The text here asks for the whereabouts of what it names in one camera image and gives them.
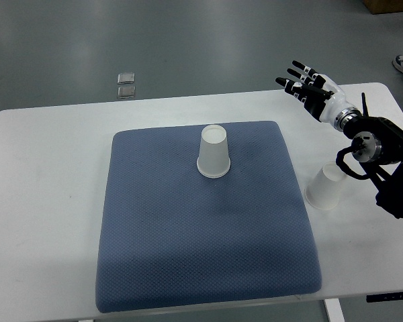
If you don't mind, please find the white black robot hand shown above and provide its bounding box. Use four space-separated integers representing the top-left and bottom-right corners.
275 60 361 131

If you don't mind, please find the white paper cup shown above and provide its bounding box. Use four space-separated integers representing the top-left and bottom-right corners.
304 162 347 211
197 125 231 178

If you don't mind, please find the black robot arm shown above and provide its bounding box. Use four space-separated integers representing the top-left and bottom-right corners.
336 93 403 219

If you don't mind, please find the cardboard box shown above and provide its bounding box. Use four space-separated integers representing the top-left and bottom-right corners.
363 0 403 14

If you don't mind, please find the white paper cup on cushion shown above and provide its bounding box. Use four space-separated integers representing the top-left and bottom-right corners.
197 125 231 178

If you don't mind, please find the blue fabric cushion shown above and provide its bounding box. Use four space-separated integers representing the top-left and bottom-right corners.
95 121 322 313

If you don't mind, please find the upper metal floor plate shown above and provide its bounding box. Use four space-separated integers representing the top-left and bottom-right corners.
117 72 135 85

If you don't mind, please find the metal floor plate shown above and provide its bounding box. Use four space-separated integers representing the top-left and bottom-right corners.
117 86 136 99
117 72 135 85

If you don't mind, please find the lower metal floor plate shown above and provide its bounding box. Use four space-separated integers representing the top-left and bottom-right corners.
117 86 136 99

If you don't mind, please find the black table control panel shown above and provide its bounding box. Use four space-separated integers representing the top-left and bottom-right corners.
366 292 403 303

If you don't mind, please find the white table leg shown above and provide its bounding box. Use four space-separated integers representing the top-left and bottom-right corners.
324 299 345 322

